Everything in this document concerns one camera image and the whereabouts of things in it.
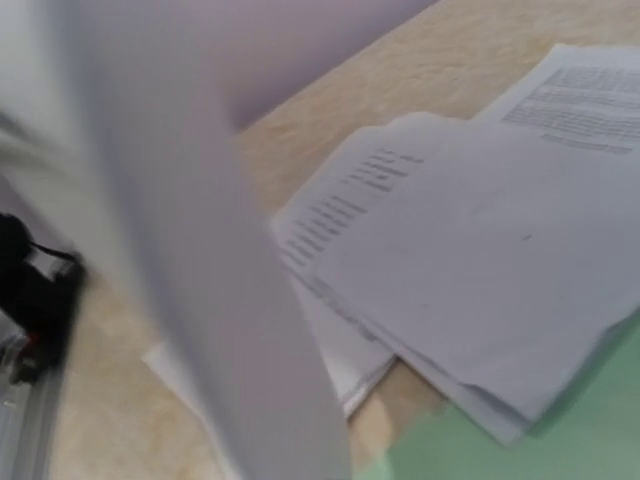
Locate light green clipboard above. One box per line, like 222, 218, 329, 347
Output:
344, 309, 640, 480

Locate printed paper sheet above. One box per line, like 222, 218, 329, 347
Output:
474, 44, 639, 155
1, 1, 352, 479

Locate left lower paper sheets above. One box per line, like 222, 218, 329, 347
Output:
142, 112, 640, 449

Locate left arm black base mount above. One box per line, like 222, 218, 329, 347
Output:
1, 213, 87, 385

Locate front aluminium rail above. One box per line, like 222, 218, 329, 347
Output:
1, 327, 66, 480

